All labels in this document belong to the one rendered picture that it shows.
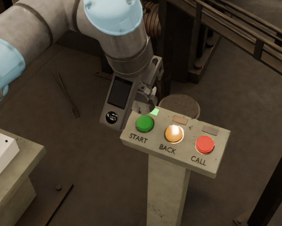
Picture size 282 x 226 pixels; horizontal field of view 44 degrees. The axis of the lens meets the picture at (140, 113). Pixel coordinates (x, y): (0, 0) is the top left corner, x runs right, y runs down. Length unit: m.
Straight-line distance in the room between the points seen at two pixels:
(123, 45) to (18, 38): 0.15
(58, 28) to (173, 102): 0.55
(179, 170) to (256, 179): 0.70
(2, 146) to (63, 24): 0.70
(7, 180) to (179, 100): 0.58
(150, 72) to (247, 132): 1.06
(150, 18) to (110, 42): 0.84
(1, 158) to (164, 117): 0.56
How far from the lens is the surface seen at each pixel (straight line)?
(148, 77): 0.65
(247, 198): 1.46
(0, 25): 0.49
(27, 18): 0.50
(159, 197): 1.01
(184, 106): 0.99
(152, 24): 1.34
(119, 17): 0.47
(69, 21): 0.53
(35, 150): 1.21
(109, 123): 0.63
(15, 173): 1.17
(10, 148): 1.18
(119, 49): 0.52
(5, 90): 1.11
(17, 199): 1.33
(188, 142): 0.81
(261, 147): 1.62
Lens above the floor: 1.24
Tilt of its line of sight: 48 degrees down
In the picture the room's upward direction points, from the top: straight up
